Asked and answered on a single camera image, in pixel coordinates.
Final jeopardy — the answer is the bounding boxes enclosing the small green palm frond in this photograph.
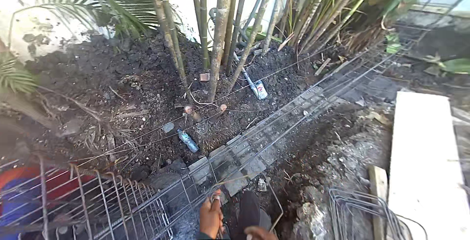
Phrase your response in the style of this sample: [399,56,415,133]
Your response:
[0,51,38,94]

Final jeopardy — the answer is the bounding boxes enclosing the person's legs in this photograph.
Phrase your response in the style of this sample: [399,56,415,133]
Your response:
[235,190,272,240]

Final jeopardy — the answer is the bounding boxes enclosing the row of grey paving blocks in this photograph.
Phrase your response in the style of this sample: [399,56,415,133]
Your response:
[188,86,346,197]

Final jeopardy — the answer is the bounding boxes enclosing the thin brown tie wire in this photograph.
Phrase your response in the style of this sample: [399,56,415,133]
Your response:
[211,174,254,193]

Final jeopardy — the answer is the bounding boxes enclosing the thin string line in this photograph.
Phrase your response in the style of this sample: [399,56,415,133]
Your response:
[68,45,333,167]

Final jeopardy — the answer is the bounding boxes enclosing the person's right hand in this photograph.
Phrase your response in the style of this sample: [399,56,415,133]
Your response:
[244,226,279,240]

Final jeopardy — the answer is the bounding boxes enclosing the cluster of palm stems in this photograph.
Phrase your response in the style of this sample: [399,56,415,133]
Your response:
[145,0,291,103]

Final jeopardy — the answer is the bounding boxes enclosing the wooden plank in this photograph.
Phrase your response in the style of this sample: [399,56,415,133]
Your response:
[368,165,388,240]

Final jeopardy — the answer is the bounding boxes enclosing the green palm fronds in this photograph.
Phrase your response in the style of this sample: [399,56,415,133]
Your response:
[9,0,180,42]

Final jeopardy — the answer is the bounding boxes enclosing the person's left hand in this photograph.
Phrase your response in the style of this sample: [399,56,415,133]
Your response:
[199,189,225,239]

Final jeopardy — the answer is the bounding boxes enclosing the green leafy plant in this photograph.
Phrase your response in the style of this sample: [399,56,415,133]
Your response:
[281,0,431,56]

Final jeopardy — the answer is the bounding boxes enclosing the grey pipe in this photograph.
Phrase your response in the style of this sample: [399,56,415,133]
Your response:
[234,51,255,89]

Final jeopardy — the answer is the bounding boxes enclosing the bent rusty steel rod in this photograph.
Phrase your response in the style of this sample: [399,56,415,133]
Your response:
[266,177,284,232]

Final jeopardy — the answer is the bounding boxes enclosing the person's left forearm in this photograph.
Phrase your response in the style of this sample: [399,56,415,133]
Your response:
[196,232,230,240]

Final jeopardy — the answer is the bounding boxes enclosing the clear blue plastic bottle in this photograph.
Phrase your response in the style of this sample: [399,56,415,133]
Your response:
[177,129,200,153]

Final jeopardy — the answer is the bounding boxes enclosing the long steel rebar cage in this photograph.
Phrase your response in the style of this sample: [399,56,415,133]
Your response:
[93,42,415,240]

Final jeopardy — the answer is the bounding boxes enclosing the long white board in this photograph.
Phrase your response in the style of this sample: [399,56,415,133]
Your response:
[387,91,470,240]

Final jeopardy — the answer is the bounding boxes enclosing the plastic bottle with red-blue label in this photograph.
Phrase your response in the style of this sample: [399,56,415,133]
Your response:
[250,80,268,100]

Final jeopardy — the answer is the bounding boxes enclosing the pile of steel stirrups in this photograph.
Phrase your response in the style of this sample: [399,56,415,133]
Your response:
[328,187,427,240]

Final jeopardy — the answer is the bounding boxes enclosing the large green leaf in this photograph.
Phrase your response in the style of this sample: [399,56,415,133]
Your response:
[439,59,470,74]

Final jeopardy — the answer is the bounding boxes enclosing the rusty rebar cage with stirrups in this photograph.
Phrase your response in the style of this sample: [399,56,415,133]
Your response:
[0,155,174,240]

